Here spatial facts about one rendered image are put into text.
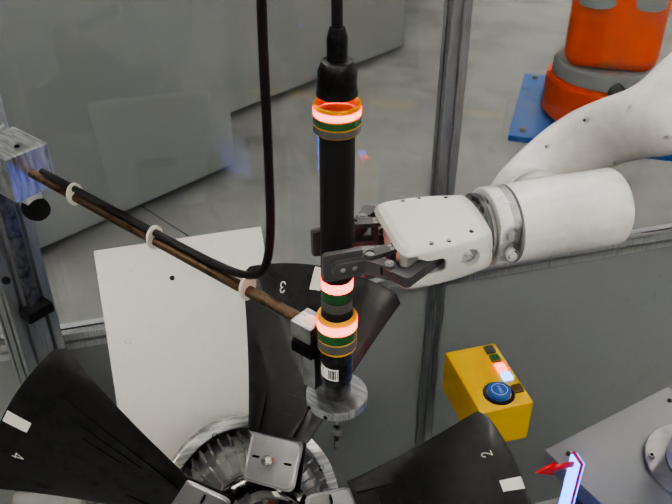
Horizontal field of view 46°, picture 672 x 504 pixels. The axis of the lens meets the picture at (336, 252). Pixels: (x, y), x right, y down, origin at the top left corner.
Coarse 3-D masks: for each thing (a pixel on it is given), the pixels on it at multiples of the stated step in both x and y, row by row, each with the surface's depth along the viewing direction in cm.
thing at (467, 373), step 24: (456, 360) 144; (480, 360) 144; (504, 360) 144; (456, 384) 143; (480, 384) 139; (456, 408) 145; (480, 408) 134; (504, 408) 135; (528, 408) 136; (504, 432) 138
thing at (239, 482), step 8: (232, 480) 106; (240, 480) 106; (224, 488) 105; (232, 488) 105; (240, 488) 105; (248, 488) 105; (256, 488) 102; (264, 488) 102; (272, 488) 102; (232, 496) 105; (240, 496) 101; (248, 496) 99; (256, 496) 97; (264, 496) 97; (272, 496) 96; (288, 496) 99; (296, 496) 107; (304, 496) 107
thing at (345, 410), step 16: (304, 336) 87; (304, 352) 88; (320, 352) 88; (304, 368) 90; (320, 368) 90; (320, 384) 91; (352, 384) 91; (320, 400) 89; (352, 400) 89; (320, 416) 88; (336, 416) 88; (352, 416) 88
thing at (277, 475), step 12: (252, 444) 105; (264, 444) 104; (276, 444) 103; (288, 444) 101; (300, 444) 100; (276, 456) 102; (288, 456) 101; (300, 456) 100; (252, 468) 104; (264, 468) 103; (276, 468) 101; (288, 468) 100; (252, 480) 103; (264, 480) 102; (276, 480) 101; (288, 480) 100
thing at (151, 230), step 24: (264, 0) 70; (336, 0) 65; (264, 24) 72; (336, 24) 66; (264, 48) 73; (264, 72) 74; (264, 96) 76; (264, 120) 77; (264, 144) 79; (264, 168) 80; (72, 192) 110; (120, 216) 104; (168, 240) 99; (216, 264) 94; (264, 264) 88; (240, 288) 92
